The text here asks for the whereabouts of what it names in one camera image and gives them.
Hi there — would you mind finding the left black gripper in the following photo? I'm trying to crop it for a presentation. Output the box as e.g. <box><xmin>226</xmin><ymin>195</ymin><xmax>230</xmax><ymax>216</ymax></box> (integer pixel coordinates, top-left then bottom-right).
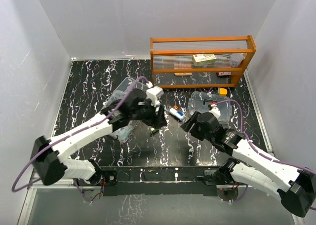
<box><xmin>130</xmin><ymin>97</ymin><xmax>166</xmax><ymax>129</ymax></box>

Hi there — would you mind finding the small green medicine box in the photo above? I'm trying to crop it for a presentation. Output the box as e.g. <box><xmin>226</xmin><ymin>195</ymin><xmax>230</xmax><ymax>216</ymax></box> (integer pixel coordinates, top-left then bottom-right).
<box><xmin>150</xmin><ymin>127</ymin><xmax>160</xmax><ymax>135</ymax></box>

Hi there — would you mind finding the white blue cylinder bottle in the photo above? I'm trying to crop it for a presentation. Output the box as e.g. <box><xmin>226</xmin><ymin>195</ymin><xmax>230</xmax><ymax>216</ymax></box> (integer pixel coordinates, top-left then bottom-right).
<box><xmin>169</xmin><ymin>108</ymin><xmax>184</xmax><ymax>121</ymax></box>

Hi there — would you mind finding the clear kit lid black handle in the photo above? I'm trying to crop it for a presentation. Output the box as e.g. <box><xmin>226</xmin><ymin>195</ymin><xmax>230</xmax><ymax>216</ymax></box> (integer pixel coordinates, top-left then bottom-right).
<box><xmin>187</xmin><ymin>91</ymin><xmax>232</xmax><ymax>124</ymax></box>

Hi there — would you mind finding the clear plastic tray insert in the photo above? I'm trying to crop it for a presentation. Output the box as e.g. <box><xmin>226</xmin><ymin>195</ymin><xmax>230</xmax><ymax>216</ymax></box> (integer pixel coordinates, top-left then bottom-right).
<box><xmin>103</xmin><ymin>77</ymin><xmax>148</xmax><ymax>107</ymax></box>

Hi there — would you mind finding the clear plastic medicine kit box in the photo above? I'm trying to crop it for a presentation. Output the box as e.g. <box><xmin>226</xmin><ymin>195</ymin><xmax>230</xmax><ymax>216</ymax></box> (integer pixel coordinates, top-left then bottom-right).
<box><xmin>109</xmin><ymin>121</ymin><xmax>137</xmax><ymax>143</ymax></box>

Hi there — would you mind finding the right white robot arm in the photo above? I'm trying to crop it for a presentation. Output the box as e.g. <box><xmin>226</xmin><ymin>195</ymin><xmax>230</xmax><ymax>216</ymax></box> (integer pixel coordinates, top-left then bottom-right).
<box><xmin>181</xmin><ymin>111</ymin><xmax>316</xmax><ymax>218</ymax></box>

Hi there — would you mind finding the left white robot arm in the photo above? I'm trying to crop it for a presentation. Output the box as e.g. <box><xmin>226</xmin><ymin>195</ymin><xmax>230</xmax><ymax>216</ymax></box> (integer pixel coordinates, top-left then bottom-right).
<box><xmin>32</xmin><ymin>86</ymin><xmax>167</xmax><ymax>186</ymax></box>

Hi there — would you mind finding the beige medicine box on shelf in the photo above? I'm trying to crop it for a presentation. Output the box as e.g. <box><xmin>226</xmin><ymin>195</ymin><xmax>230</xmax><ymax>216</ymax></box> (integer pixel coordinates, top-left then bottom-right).
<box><xmin>192</xmin><ymin>54</ymin><xmax>217</xmax><ymax>67</ymax></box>

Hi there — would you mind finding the yellow grey small device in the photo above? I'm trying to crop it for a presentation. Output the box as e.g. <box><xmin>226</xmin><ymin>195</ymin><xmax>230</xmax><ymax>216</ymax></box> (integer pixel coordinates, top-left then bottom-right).
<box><xmin>217</xmin><ymin>87</ymin><xmax>228</xmax><ymax>96</ymax></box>

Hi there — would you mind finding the flat wooden piece under shelf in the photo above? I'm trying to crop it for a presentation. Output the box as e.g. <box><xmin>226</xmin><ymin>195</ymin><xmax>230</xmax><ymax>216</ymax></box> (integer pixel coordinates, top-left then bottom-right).
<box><xmin>174</xmin><ymin>72</ymin><xmax>192</xmax><ymax>76</ymax></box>

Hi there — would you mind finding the red white box under shelf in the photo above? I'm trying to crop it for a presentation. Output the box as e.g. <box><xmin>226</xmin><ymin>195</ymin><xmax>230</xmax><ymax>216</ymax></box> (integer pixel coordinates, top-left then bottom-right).
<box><xmin>216</xmin><ymin>72</ymin><xmax>232</xmax><ymax>77</ymax></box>

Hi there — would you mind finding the orange wooden shelf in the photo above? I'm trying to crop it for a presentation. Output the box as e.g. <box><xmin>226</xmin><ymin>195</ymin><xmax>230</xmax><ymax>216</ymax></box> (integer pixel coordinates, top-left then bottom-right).
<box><xmin>150</xmin><ymin>35</ymin><xmax>256</xmax><ymax>88</ymax></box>

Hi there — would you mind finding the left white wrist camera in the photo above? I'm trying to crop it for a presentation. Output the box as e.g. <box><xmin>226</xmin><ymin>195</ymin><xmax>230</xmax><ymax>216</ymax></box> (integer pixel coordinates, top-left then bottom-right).
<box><xmin>146</xmin><ymin>86</ymin><xmax>164</xmax><ymax>107</ymax></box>

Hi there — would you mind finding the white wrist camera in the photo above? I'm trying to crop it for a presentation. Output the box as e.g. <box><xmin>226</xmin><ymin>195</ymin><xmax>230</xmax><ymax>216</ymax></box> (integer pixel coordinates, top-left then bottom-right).
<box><xmin>208</xmin><ymin>104</ymin><xmax>221</xmax><ymax>119</ymax></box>
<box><xmin>146</xmin><ymin>86</ymin><xmax>164</xmax><ymax>107</ymax></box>

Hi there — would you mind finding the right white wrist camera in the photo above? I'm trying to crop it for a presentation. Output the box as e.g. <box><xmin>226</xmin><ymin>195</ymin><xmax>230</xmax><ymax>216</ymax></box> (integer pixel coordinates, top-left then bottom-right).
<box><xmin>208</xmin><ymin>104</ymin><xmax>221</xmax><ymax>119</ymax></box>

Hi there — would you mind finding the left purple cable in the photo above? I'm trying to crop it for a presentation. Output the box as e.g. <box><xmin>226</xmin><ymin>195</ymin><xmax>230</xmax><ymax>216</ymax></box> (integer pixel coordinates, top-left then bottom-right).
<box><xmin>11</xmin><ymin>76</ymin><xmax>151</xmax><ymax>192</ymax></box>

